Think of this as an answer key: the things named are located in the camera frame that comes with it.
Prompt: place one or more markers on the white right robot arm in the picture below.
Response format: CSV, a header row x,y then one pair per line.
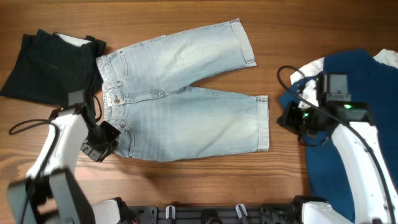
x,y
354,136

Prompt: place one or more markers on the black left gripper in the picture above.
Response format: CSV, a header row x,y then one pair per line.
x,y
101,153

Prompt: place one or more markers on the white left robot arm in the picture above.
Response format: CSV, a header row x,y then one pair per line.
x,y
50,193

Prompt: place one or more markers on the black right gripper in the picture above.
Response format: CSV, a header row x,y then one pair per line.
x,y
288,116

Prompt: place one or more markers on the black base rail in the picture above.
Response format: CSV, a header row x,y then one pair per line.
x,y
264,214

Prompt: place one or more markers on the white garment in pile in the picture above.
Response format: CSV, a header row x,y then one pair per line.
x,y
387,57

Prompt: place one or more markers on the folded black garment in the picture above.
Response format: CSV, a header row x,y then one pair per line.
x,y
50,66

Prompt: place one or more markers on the light blue denim shorts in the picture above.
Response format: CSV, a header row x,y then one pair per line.
x,y
150,97

